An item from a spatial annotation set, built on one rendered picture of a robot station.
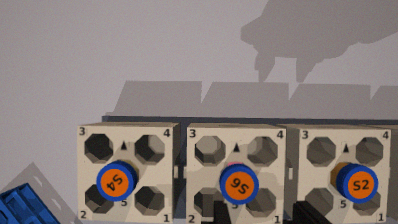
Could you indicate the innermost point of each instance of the blue tube rack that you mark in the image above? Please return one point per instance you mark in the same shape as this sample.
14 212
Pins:
28 212

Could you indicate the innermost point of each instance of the beige bucket adapter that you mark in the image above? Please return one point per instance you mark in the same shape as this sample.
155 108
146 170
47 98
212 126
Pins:
211 146
392 198
158 162
325 145

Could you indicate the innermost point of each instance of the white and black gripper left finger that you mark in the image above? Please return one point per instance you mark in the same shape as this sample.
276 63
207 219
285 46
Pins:
220 214

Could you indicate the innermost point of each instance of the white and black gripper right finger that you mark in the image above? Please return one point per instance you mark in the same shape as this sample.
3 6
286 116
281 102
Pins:
305 213

